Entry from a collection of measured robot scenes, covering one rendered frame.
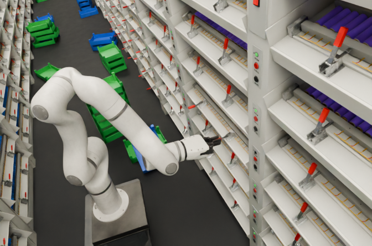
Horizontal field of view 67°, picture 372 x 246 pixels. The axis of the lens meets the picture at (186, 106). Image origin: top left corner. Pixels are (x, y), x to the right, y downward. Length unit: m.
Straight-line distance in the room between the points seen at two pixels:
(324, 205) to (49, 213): 1.79
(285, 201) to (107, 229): 0.89
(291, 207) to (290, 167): 0.19
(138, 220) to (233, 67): 0.92
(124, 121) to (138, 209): 0.67
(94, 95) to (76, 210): 1.29
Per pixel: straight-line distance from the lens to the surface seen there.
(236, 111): 1.10
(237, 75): 0.95
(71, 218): 2.12
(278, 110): 0.82
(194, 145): 1.16
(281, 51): 0.70
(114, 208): 1.57
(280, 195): 1.10
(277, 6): 0.69
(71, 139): 1.19
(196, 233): 1.81
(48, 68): 3.92
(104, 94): 0.97
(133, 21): 2.59
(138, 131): 1.03
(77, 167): 1.26
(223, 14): 0.91
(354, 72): 0.62
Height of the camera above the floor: 1.61
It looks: 39 degrees down
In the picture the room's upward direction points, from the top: 11 degrees counter-clockwise
